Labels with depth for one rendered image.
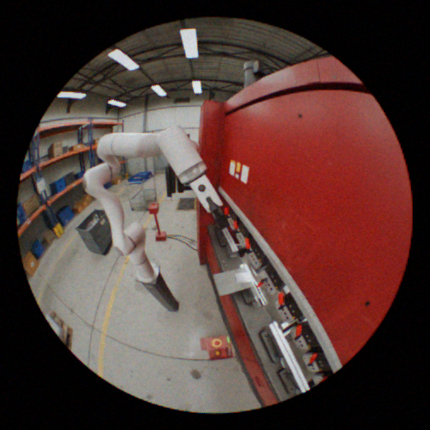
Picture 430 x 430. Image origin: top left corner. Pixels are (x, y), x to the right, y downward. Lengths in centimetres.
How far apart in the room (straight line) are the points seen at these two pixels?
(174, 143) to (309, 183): 44
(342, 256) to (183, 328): 177
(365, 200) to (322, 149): 21
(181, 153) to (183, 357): 193
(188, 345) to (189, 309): 56
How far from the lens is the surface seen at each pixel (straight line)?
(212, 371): 191
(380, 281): 46
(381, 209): 41
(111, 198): 65
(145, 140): 42
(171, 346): 189
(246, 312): 102
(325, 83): 55
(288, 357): 105
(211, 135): 124
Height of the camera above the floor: 183
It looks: 33 degrees down
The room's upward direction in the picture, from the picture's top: 5 degrees clockwise
